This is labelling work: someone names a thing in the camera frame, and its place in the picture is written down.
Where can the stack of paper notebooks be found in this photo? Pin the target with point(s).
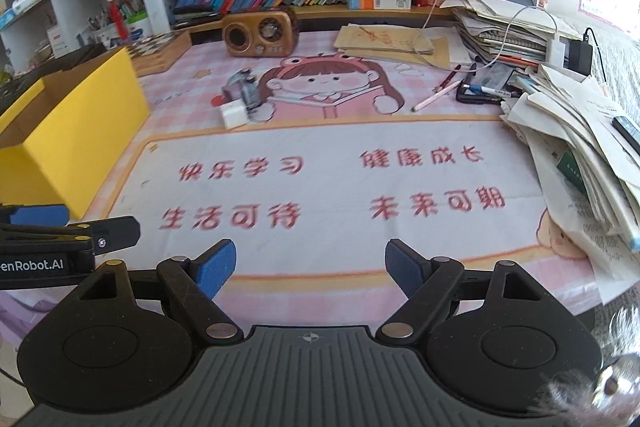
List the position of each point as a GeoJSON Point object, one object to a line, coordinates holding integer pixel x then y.
{"type": "Point", "coordinates": [500, 27]}

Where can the pink pen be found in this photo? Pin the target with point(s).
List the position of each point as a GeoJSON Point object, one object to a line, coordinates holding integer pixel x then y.
{"type": "Point", "coordinates": [437, 96]}

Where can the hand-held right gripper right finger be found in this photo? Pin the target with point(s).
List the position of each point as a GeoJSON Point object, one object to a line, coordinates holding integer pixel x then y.
{"type": "Point", "coordinates": [405, 268]}

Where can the pile of loose papers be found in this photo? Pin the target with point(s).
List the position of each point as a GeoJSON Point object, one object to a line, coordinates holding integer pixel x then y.
{"type": "Point", "coordinates": [575, 132]}

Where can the wooden retro radio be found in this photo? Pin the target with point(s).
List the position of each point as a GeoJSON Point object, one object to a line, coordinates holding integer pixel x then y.
{"type": "Point", "coordinates": [260, 49]}

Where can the white charger plug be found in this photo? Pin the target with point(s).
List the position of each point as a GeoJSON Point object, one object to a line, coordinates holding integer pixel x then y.
{"type": "Point", "coordinates": [234, 117]}

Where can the white pen cup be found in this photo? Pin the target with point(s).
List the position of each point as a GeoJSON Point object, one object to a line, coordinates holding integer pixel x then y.
{"type": "Point", "coordinates": [139, 27]}

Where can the clear pen holder with pens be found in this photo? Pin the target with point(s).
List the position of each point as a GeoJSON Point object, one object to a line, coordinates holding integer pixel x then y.
{"type": "Point", "coordinates": [107, 34]}

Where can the black power adapter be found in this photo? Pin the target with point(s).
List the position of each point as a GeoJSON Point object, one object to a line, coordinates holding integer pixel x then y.
{"type": "Point", "coordinates": [579, 52]}

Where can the wooden chessboard box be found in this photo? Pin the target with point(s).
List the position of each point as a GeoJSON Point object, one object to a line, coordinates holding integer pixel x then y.
{"type": "Point", "coordinates": [160, 52]}

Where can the green booklet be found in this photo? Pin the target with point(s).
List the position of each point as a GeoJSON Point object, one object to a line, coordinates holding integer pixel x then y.
{"type": "Point", "coordinates": [572, 172]}

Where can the black tablet device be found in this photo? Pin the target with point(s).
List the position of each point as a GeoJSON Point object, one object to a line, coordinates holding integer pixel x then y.
{"type": "Point", "coordinates": [487, 79]}

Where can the black remote control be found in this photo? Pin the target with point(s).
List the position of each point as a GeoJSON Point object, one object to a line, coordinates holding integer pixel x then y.
{"type": "Point", "coordinates": [627, 129]}

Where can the white power plug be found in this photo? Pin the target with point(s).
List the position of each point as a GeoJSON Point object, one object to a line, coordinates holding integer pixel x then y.
{"type": "Point", "coordinates": [556, 53]}

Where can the white red label bag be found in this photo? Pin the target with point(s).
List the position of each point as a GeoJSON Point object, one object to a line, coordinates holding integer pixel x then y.
{"type": "Point", "coordinates": [56, 41]}

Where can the yellow cardboard box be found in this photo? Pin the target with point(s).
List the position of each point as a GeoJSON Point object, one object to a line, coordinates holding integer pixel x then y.
{"type": "Point", "coordinates": [75, 142]}

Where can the small toy camera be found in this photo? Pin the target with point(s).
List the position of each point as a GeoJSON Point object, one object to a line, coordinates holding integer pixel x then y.
{"type": "Point", "coordinates": [245, 89]}

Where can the black stapler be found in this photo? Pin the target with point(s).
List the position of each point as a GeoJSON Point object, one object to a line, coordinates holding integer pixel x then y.
{"type": "Point", "coordinates": [195, 17]}

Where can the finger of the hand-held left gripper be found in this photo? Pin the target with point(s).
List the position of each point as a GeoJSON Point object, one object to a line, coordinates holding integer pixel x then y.
{"type": "Point", "coordinates": [117, 229]}
{"type": "Point", "coordinates": [37, 214]}

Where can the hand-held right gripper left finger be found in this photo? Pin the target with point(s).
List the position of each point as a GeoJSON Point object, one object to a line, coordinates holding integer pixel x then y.
{"type": "Point", "coordinates": [217, 269]}

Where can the brown kraft paper sheets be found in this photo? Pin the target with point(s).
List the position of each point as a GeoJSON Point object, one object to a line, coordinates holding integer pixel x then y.
{"type": "Point", "coordinates": [390, 44]}

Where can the desktop with pink printed tablecloth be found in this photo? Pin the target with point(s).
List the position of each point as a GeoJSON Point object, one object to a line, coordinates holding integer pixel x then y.
{"type": "Point", "coordinates": [350, 137]}

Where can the red slim bottle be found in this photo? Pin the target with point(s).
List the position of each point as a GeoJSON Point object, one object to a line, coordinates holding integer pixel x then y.
{"type": "Point", "coordinates": [116, 17]}

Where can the white orange blue carton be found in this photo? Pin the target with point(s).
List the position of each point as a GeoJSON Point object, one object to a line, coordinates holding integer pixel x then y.
{"type": "Point", "coordinates": [380, 0]}

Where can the grey furry trinket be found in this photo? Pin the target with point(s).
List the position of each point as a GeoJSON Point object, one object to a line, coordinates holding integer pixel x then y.
{"type": "Point", "coordinates": [610, 382]}

